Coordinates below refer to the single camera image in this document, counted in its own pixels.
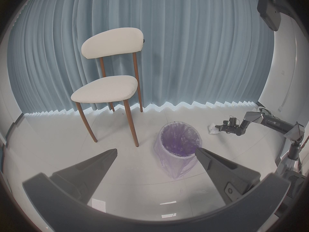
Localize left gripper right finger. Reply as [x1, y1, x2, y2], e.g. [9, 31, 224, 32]
[195, 147, 262, 205]

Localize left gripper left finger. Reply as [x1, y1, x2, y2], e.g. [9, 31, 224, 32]
[49, 148, 118, 205]

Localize purple plastic bag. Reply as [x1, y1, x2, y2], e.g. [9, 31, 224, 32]
[153, 121, 202, 180]

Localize white trash bin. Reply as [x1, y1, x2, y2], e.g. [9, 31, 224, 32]
[159, 123, 201, 178]

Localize pale blue curtain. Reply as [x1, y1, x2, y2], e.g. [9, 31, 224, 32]
[7, 0, 276, 116]

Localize white chair with wooden legs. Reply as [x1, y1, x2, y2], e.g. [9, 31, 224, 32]
[71, 28, 144, 147]

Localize white wardrobe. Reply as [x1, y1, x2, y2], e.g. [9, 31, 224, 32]
[258, 9, 309, 120]

